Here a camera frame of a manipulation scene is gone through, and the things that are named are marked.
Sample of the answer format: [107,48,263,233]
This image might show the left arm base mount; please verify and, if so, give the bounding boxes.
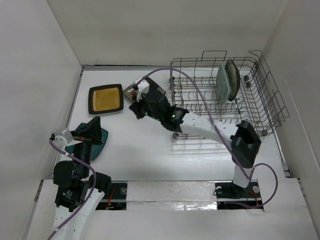
[96,181,128,211]

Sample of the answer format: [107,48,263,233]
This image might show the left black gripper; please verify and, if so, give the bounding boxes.
[71,114,104,176]

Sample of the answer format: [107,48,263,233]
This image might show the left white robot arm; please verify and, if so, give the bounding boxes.
[48,116,112,240]

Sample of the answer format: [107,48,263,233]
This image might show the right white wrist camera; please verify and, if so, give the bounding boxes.
[133,79,150,102]

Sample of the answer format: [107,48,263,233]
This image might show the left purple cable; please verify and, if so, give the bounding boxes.
[46,136,98,240]

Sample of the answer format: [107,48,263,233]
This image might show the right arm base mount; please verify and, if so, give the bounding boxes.
[212,180,263,210]

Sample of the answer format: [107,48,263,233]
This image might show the round cream plate brown rim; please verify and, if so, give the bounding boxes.
[225,59,241,102]

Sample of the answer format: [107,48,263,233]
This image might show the teal square plate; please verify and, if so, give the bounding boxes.
[64,128,109,162]

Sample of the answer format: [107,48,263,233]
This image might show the pale green rectangular plate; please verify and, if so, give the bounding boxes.
[216,64,231,104]

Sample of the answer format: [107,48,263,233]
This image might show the black floral square plate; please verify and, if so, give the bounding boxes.
[123,77,166,103]

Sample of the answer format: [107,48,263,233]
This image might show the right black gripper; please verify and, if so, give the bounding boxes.
[130,90,163,122]

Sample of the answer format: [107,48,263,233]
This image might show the grey wire dish rack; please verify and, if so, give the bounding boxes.
[170,50,290,136]

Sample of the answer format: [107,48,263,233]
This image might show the yellow square plate black rim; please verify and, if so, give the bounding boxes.
[88,84,124,115]

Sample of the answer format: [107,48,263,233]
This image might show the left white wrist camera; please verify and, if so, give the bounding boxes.
[50,128,81,147]

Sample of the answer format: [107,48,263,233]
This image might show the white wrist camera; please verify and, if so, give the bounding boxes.
[50,128,81,147]
[133,79,150,102]

